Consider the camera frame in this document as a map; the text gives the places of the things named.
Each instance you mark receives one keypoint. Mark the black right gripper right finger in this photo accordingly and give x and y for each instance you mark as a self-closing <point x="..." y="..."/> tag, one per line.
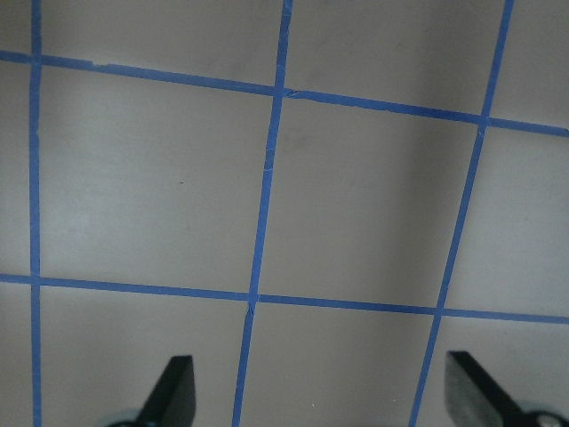
<point x="473" y="397"/>

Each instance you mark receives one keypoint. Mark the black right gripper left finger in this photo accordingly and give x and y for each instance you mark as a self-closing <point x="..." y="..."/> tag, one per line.
<point x="172" y="402"/>

